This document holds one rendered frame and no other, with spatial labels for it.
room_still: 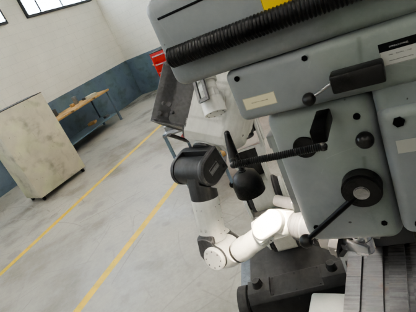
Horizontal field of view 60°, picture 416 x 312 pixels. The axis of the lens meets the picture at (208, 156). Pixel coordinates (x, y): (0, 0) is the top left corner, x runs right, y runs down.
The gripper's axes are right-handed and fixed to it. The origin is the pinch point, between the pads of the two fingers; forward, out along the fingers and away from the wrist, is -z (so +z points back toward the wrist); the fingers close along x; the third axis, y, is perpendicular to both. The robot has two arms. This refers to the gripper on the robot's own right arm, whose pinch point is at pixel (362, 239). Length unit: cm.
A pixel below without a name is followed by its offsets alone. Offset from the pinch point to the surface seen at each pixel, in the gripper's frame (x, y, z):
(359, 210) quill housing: -8.0, -16.2, -6.6
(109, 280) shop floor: -4, 128, 265
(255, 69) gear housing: -13, -49, 2
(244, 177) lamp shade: -12.1, -23.9, 17.3
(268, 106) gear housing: -13.5, -41.8, 2.0
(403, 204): -6.6, -18.2, -14.4
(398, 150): -6.5, -29.5, -15.4
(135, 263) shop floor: 22, 128, 258
